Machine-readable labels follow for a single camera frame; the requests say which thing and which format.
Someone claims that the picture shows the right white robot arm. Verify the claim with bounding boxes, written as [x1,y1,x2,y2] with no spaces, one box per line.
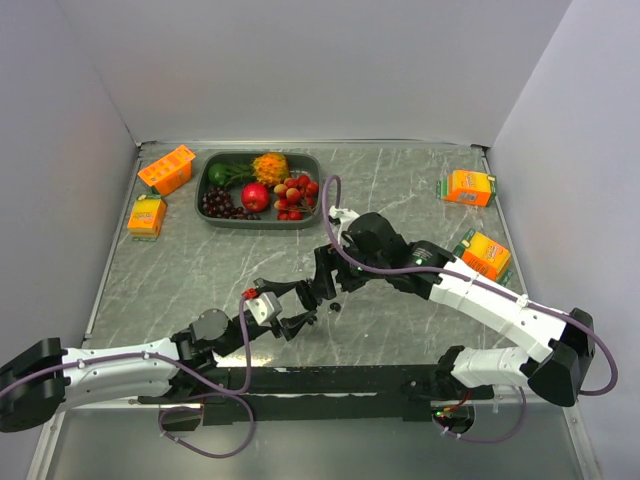
[323,207,595,407]

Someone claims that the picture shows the orange box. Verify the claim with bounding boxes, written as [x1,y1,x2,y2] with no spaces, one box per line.
[453,229,512,286]
[436,169,497,207]

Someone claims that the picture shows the orange spiky fruit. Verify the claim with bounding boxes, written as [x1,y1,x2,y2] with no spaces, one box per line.
[251,152,290,187]

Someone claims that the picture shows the green lime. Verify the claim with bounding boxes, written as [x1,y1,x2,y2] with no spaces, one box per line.
[207,163,230,187]

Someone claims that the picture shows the red lychee cluster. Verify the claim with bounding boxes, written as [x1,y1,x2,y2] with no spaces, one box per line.
[273,174,320,221]

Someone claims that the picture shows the orange box front right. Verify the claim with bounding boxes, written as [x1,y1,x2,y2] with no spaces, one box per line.
[453,229,512,286]

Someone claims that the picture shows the red apple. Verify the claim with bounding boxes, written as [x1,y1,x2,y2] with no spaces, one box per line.
[241,183,270,213]

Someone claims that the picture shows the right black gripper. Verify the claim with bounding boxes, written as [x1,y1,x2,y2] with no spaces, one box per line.
[310,237,389,299]

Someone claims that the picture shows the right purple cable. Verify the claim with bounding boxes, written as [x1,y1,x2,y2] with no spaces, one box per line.
[322,174,619,397]

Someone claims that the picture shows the orange carton back left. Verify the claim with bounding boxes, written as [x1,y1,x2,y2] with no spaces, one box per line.
[138,145,196,196]

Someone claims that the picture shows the dark grey fruit tray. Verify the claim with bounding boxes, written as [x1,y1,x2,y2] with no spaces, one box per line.
[195,151,322,230]

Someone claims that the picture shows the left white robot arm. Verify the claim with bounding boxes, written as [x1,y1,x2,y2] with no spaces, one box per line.
[1,279,321,433]

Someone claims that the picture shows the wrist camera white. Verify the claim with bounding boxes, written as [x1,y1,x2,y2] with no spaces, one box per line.
[328,206,360,244]
[243,288,282,326]

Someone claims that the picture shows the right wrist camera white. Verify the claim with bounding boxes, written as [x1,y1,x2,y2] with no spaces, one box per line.
[328,206,360,244]

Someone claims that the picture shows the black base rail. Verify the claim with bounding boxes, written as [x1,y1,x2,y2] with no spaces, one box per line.
[137,363,494,427]

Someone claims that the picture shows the orange sponge pack left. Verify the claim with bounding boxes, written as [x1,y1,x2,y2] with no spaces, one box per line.
[127,194,167,241]

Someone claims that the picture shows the dark purple grape bunch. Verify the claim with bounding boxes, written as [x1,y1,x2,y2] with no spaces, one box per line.
[200,186,260,221]

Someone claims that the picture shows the orange box back right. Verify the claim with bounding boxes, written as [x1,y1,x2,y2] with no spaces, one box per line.
[436,169,497,207]

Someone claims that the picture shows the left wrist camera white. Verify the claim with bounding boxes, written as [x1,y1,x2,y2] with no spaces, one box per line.
[243,288,282,326]

